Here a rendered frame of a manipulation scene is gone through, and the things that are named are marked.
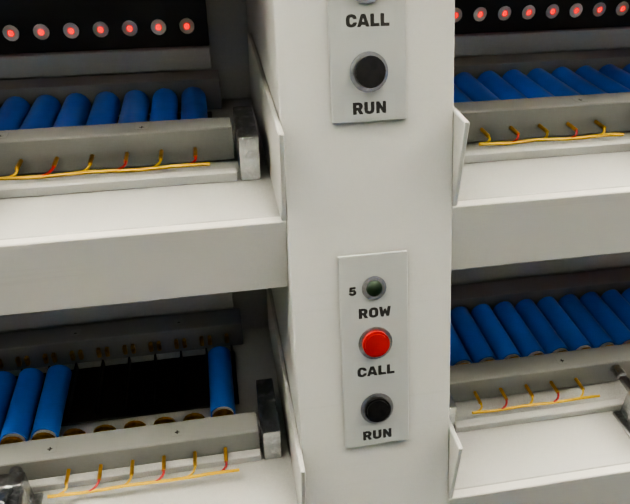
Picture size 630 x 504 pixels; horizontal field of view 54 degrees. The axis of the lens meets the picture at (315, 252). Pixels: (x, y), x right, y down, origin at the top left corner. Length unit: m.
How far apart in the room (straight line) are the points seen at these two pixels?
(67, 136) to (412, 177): 0.20
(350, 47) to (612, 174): 0.19
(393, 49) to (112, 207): 0.17
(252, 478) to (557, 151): 0.29
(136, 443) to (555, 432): 0.29
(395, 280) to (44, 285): 0.19
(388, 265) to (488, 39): 0.25
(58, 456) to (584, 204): 0.36
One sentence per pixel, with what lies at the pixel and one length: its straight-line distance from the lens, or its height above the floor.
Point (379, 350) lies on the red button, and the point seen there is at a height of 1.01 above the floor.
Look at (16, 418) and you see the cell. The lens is 0.49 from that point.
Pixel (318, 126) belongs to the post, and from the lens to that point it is 0.33.
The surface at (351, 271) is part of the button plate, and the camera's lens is 0.35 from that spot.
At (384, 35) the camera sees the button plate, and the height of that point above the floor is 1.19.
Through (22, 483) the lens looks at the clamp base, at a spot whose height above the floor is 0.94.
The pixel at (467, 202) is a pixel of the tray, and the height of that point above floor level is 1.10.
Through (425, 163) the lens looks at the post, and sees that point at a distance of 0.35.
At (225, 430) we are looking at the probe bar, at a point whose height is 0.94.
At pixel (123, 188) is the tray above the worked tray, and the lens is 0.38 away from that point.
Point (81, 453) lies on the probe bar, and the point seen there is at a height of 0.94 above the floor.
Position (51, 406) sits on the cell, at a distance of 0.49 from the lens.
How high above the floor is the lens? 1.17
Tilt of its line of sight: 16 degrees down
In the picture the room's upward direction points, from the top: 3 degrees counter-clockwise
